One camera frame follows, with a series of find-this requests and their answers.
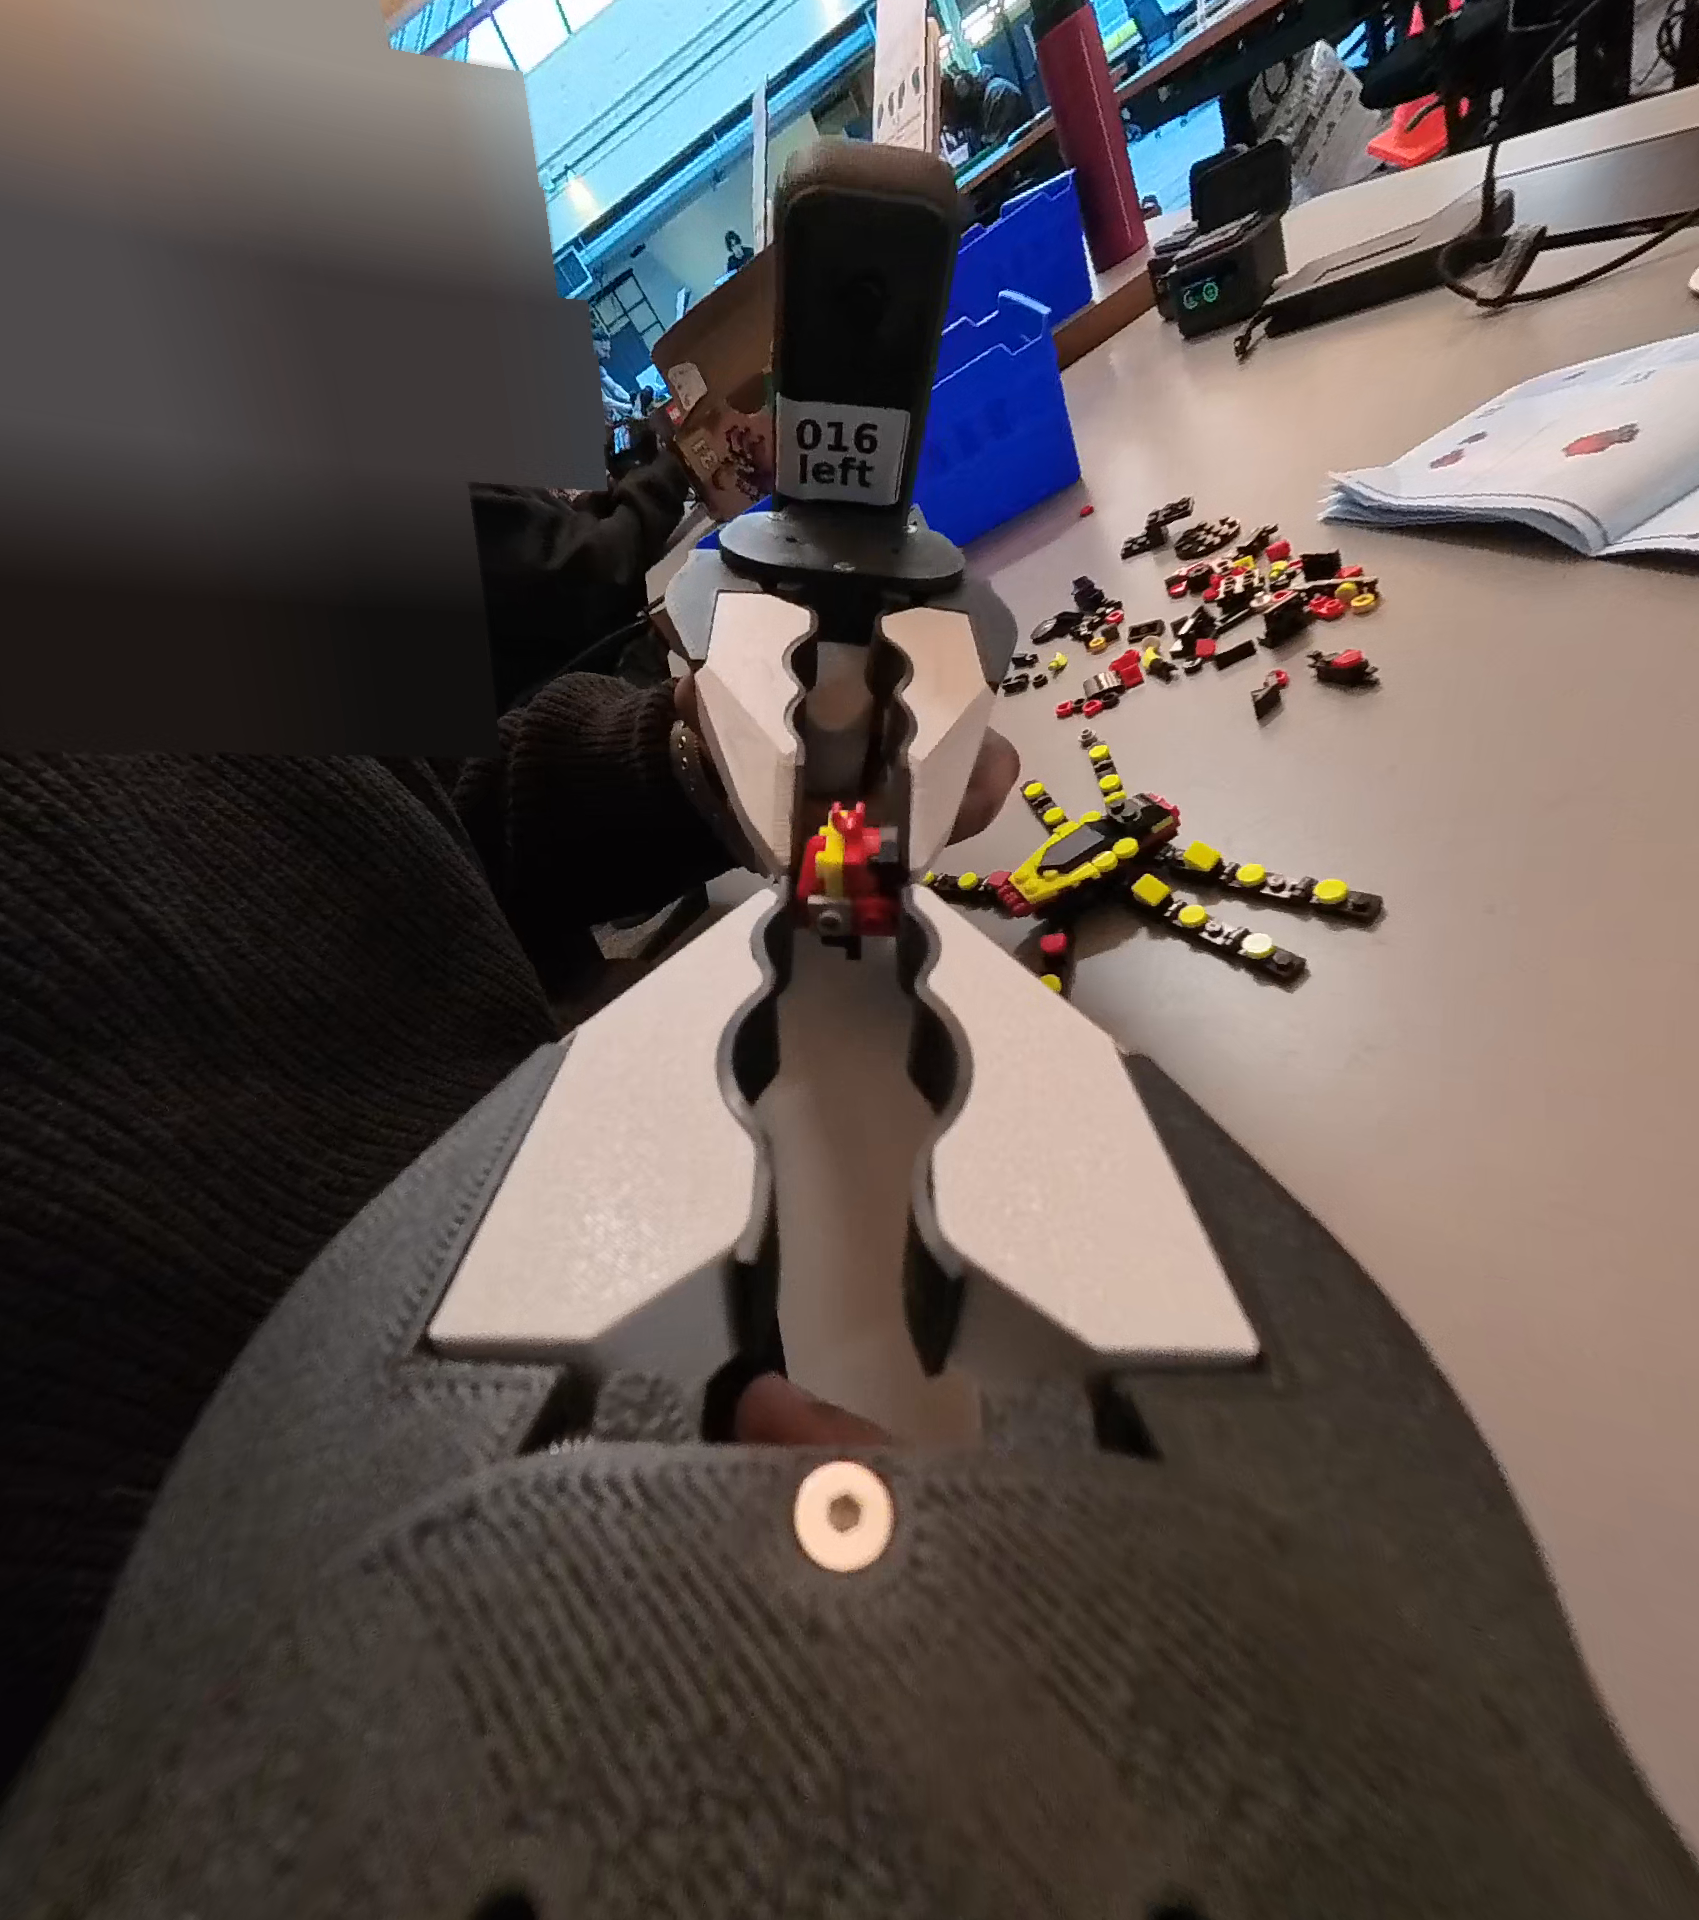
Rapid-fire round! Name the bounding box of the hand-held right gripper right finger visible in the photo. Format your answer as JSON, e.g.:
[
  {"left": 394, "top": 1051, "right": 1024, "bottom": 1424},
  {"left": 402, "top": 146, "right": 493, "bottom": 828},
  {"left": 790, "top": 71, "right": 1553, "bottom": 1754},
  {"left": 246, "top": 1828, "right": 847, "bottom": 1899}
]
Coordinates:
[{"left": 902, "top": 876, "right": 1263, "bottom": 1377}]

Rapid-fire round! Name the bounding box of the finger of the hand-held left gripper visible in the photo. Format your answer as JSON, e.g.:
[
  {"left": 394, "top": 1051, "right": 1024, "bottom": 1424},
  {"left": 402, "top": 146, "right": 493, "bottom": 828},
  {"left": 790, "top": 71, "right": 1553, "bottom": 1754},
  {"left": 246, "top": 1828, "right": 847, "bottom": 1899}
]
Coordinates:
[
  {"left": 870, "top": 604, "right": 1003, "bottom": 880},
  {"left": 690, "top": 590, "right": 808, "bottom": 902}
]

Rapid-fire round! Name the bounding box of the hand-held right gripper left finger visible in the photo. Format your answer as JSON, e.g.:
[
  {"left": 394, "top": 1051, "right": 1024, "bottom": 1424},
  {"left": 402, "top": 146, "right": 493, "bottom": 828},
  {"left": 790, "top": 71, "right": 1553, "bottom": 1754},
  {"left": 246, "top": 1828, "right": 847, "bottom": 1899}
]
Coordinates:
[{"left": 423, "top": 873, "right": 794, "bottom": 1377}]

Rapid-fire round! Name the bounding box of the red yellow lego assembly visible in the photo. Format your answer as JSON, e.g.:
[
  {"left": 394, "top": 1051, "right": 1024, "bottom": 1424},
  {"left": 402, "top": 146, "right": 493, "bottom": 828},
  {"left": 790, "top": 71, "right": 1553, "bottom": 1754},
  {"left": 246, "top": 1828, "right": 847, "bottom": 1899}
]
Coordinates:
[{"left": 794, "top": 805, "right": 906, "bottom": 964}]

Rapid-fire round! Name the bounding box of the black yellow lego spider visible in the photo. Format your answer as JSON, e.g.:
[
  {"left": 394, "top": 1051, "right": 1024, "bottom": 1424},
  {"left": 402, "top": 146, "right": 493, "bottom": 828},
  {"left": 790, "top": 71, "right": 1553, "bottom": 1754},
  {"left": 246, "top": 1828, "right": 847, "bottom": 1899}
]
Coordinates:
[{"left": 925, "top": 728, "right": 1389, "bottom": 997}]

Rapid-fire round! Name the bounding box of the pile of lego pieces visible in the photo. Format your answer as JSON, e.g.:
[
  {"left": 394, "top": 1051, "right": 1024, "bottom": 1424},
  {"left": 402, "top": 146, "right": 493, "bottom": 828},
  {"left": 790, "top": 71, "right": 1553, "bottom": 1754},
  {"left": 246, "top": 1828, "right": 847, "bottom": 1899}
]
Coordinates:
[{"left": 1005, "top": 496, "right": 1384, "bottom": 732}]

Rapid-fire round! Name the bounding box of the lego instruction booklet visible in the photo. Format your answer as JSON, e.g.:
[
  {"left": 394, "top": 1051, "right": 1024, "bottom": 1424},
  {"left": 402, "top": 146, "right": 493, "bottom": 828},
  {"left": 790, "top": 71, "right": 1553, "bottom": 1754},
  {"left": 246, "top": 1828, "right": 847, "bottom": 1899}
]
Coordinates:
[{"left": 1322, "top": 316, "right": 1699, "bottom": 584}]

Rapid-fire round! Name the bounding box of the cardboard lego box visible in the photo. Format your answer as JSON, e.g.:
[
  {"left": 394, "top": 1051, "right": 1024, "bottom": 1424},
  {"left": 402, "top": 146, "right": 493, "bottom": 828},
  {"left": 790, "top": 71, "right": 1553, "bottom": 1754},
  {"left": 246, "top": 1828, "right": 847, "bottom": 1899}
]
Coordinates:
[{"left": 651, "top": 284, "right": 779, "bottom": 507}]

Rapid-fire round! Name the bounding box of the person's left hand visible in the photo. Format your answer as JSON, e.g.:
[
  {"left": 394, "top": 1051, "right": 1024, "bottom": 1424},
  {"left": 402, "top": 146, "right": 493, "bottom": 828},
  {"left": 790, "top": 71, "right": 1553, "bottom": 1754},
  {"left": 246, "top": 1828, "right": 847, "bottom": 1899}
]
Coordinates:
[{"left": 955, "top": 725, "right": 1021, "bottom": 841}]

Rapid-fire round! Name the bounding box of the metal mesh wristwatch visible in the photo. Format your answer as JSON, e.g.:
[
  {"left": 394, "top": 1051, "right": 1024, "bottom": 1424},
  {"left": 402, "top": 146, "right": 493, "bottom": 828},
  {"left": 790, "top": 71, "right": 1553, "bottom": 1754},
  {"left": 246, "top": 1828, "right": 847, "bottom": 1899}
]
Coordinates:
[{"left": 665, "top": 718, "right": 723, "bottom": 849}]

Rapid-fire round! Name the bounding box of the blue plastic bin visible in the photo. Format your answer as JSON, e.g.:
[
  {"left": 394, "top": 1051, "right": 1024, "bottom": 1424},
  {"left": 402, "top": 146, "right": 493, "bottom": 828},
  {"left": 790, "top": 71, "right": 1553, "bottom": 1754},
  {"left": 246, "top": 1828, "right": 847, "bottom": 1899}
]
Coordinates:
[
  {"left": 916, "top": 287, "right": 1087, "bottom": 545},
  {"left": 945, "top": 168, "right": 1097, "bottom": 325}
]

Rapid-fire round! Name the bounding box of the wooden sign board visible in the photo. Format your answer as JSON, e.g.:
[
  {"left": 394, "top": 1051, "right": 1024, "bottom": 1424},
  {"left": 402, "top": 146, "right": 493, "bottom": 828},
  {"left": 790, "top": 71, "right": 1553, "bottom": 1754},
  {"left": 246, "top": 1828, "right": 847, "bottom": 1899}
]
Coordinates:
[{"left": 870, "top": 0, "right": 947, "bottom": 161}]

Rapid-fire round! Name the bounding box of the red bottle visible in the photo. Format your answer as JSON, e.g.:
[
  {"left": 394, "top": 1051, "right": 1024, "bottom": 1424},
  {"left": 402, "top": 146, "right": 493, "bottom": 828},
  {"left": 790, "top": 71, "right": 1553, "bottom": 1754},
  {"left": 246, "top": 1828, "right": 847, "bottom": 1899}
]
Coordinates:
[{"left": 1035, "top": 0, "right": 1151, "bottom": 275}]

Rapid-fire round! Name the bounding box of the black charger case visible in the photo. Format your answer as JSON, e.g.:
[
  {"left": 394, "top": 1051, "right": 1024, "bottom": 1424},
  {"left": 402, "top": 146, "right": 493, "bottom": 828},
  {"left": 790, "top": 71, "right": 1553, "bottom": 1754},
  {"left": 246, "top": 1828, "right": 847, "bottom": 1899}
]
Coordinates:
[{"left": 1145, "top": 140, "right": 1292, "bottom": 339}]

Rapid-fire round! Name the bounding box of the person's black knit sweater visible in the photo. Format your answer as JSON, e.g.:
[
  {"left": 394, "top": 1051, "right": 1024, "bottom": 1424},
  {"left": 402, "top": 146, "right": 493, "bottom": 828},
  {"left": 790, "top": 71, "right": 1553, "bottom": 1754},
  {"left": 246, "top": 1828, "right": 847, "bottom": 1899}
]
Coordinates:
[{"left": 0, "top": 752, "right": 565, "bottom": 1920}]

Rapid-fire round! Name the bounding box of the black flat device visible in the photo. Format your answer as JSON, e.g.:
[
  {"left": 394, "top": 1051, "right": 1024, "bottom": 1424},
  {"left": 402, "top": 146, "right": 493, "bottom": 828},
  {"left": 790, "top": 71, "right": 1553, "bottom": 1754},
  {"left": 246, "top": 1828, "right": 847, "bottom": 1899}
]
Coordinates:
[{"left": 1257, "top": 185, "right": 1547, "bottom": 343}]

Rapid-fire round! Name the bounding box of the orange black object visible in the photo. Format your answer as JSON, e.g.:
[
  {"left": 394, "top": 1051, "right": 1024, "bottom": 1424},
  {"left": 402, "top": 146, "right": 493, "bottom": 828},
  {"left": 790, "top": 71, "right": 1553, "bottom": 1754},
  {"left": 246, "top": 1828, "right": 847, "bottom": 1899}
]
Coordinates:
[{"left": 1366, "top": 97, "right": 1451, "bottom": 172}]

